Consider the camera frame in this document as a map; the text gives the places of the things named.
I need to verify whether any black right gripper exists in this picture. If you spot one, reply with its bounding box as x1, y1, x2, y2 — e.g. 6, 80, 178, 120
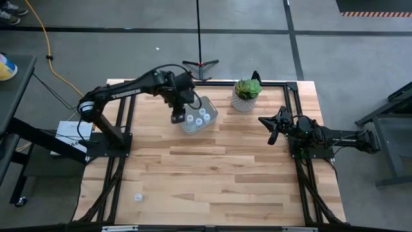
257, 105, 296, 146

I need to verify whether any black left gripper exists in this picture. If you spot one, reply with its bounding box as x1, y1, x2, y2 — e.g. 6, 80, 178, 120
165, 72, 198, 125

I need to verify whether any clear plastic basket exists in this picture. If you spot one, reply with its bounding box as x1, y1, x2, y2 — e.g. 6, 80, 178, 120
179, 95, 220, 136

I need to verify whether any green succulent in white pot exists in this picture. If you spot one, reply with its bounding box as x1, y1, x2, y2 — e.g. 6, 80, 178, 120
230, 78, 263, 113

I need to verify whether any black tripod stand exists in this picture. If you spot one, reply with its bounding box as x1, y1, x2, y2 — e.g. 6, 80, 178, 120
182, 0, 220, 80

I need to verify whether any white paper box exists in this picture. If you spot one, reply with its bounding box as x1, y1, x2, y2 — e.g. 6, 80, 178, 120
50, 120, 94, 157

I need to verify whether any black metal cart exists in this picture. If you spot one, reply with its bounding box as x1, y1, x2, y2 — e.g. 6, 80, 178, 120
354, 82, 412, 188

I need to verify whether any black mat with hazard stripe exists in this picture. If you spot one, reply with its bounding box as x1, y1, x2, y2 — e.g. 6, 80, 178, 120
335, 0, 412, 18

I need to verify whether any black side table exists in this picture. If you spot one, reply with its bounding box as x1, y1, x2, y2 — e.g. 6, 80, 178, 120
0, 53, 88, 208

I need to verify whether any yellow and blue container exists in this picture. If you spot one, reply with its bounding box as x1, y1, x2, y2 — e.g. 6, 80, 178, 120
0, 53, 19, 81

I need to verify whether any person's shoe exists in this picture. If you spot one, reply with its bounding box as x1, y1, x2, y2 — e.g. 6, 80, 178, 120
0, 10, 21, 26
0, 1, 29, 17

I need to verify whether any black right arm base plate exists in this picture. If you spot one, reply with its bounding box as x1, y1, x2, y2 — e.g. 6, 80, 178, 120
288, 133, 336, 160

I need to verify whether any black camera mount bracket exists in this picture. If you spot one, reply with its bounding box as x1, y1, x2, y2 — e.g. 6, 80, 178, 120
250, 70, 263, 85

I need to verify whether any black aluminium table frame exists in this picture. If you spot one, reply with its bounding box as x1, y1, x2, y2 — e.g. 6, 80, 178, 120
69, 71, 348, 232

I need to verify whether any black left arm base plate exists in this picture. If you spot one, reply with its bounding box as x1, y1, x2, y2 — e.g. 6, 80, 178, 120
84, 131, 133, 159

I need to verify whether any white frame label strip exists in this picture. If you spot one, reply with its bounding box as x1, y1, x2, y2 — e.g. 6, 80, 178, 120
281, 226, 319, 232
101, 225, 140, 232

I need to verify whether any black power cable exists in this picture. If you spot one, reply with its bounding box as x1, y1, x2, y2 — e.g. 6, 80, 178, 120
32, 72, 89, 112

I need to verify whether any yellow extension cable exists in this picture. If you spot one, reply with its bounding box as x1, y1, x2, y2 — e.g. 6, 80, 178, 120
15, 0, 85, 153

